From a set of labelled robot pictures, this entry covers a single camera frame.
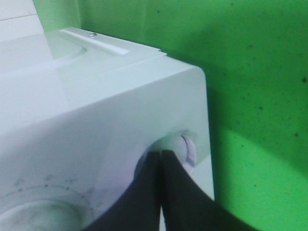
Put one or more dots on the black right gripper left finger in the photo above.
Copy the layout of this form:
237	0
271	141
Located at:
138	208

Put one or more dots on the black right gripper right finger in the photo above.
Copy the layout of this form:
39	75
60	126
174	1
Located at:
187	208

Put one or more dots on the round white door-release button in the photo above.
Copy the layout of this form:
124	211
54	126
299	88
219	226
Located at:
182	146

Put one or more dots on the white dial knob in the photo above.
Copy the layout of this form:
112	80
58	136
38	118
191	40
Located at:
42	215

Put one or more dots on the white microwave oven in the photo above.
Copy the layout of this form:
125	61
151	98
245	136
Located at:
78	109

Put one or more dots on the green table mat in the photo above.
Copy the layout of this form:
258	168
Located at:
255	57

